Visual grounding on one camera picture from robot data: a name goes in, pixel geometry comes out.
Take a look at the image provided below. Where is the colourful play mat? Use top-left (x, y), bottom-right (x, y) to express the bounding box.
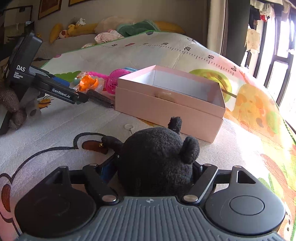
top-left (1, 32), bottom-right (295, 240)

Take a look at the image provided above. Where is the framed picture on wall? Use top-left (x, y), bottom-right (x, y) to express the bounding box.
top-left (38, 0), bottom-right (62, 20)

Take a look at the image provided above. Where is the orange plastic toy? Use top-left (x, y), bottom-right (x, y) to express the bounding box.
top-left (79, 75), bottom-right (99, 92)

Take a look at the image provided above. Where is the gloved left hand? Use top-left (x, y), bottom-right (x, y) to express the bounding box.
top-left (1, 79), bottom-right (41, 135)

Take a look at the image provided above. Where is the pink patterned cloth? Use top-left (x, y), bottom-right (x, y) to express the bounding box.
top-left (94, 29), bottom-right (124, 44)

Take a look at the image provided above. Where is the grey sofa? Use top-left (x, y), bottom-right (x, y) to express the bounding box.
top-left (34, 34), bottom-right (96, 60)

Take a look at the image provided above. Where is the black plush toy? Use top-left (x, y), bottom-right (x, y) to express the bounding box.
top-left (102, 117), bottom-right (200, 197)

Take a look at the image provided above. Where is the beige pillow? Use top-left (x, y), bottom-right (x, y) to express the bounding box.
top-left (94, 16), bottom-right (135, 34)

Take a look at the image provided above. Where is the pink plastic basket scoop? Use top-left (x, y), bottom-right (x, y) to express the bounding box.
top-left (88, 69), bottom-right (131, 95)

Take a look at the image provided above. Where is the yellow banana plush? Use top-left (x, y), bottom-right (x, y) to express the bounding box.
top-left (49, 23), bottom-right (98, 44)

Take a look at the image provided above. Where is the pink cardboard box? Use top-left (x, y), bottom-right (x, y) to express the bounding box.
top-left (115, 65), bottom-right (226, 143)

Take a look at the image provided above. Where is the green towel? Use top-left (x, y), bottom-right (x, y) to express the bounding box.
top-left (116, 20), bottom-right (160, 37)

